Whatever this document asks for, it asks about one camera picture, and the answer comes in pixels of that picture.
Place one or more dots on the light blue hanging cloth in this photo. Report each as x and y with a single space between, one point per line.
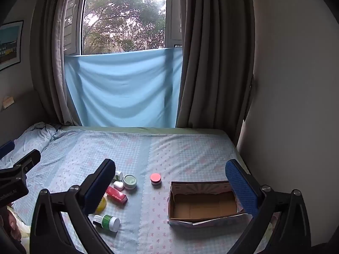
130 89

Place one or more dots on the white pill bottle blue label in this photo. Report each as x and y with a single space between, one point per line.
118 176

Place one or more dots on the grey curtain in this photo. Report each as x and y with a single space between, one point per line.
47 61
217 71

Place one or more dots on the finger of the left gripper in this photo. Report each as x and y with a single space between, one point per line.
6 148
26 163

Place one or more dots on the cardboard box pink outside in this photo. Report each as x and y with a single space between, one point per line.
204 204

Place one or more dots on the window frame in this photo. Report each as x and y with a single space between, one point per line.
115 26

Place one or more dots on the yellow adhesive tape roll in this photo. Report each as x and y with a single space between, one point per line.
102 205

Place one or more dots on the checkered floral bed sheet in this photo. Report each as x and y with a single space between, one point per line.
68 155

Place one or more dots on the red lid grey jar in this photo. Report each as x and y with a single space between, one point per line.
155 179

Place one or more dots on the mint green lid jar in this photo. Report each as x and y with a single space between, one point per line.
130 182

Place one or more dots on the small wall shelf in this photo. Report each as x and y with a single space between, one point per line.
7 101

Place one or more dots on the framed wall picture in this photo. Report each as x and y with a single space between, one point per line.
10 44

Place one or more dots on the grey curtain right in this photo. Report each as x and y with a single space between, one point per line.
217 71

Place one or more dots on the red Marubi carton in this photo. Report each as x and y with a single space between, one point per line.
116 195

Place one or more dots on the grey curtain left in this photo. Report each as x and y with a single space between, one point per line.
47 61

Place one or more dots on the white green label jar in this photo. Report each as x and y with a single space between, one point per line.
107 222

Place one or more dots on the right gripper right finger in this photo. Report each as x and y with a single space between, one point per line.
292 230

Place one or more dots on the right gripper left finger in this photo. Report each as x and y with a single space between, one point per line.
48 231

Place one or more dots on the person's left hand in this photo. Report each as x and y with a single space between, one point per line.
9 222

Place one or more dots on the white earbuds case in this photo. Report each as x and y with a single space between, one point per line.
118 185

